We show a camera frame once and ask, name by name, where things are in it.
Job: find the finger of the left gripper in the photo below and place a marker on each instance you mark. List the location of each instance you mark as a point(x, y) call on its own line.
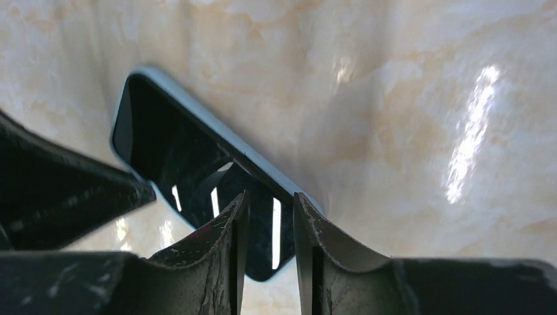
point(52, 196)

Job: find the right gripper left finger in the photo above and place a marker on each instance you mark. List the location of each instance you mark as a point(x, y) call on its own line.
point(201, 274)

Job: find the black phone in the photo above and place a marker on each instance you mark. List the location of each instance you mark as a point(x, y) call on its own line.
point(182, 161)

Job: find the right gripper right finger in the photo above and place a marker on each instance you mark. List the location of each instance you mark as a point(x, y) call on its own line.
point(339, 275)

